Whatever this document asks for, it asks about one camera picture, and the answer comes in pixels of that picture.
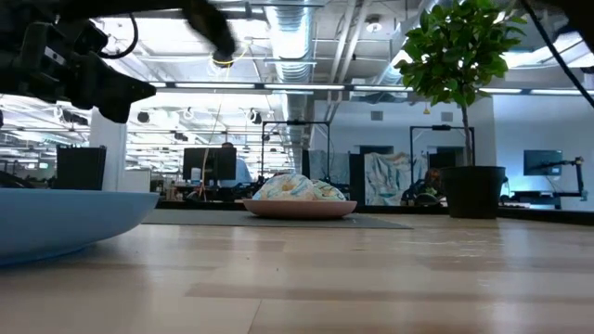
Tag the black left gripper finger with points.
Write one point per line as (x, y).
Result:
(113, 111)
(120, 86)

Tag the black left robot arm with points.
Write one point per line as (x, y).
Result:
(209, 23)

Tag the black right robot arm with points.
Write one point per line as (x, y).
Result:
(582, 18)

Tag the white building column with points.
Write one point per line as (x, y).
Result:
(107, 153)

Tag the black monitor back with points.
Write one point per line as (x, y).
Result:
(81, 167)

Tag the black computer monitor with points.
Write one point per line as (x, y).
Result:
(209, 162)

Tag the long ceiling light strip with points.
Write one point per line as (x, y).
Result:
(501, 91)
(232, 86)

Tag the blue plate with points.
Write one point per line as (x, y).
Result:
(55, 222)

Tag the grey woven placemat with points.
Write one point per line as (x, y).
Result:
(195, 219)

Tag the person at desk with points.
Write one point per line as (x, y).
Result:
(241, 171)

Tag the pale printed cloth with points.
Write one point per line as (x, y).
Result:
(390, 178)

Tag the green tree in black pot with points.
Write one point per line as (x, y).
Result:
(473, 190)

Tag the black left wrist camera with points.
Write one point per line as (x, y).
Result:
(37, 42)

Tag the silver ceiling air duct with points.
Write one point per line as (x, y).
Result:
(292, 46)

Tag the black metal stand frame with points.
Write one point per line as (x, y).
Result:
(441, 127)
(297, 123)

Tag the dark wall screen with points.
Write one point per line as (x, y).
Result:
(543, 162)

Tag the black aluminium table frame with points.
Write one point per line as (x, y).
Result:
(533, 214)

